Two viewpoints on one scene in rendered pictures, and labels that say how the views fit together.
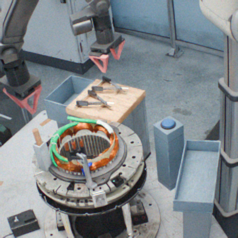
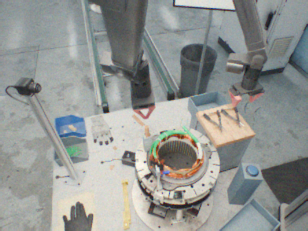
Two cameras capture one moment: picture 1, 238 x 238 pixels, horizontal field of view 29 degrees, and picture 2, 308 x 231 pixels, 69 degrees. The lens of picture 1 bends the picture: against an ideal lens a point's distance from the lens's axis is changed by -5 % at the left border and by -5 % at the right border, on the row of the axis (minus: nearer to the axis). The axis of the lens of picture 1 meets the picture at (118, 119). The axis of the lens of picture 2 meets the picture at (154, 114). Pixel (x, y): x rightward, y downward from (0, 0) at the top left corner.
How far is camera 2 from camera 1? 63 cm
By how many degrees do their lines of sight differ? 28
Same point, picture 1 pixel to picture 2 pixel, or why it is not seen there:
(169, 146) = (242, 184)
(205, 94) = not seen: outside the picture
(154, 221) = (201, 219)
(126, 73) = (276, 91)
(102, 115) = (213, 133)
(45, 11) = not seen: hidden behind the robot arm
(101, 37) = (245, 82)
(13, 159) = (161, 115)
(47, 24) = not seen: hidden behind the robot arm
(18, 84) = (135, 96)
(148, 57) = (297, 89)
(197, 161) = (249, 220)
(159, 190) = (222, 197)
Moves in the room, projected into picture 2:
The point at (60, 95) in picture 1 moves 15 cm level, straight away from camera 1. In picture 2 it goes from (203, 100) to (212, 83)
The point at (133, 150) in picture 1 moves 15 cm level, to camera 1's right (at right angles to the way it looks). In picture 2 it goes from (207, 179) to (248, 203)
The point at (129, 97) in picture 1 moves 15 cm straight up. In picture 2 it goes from (240, 132) to (251, 108)
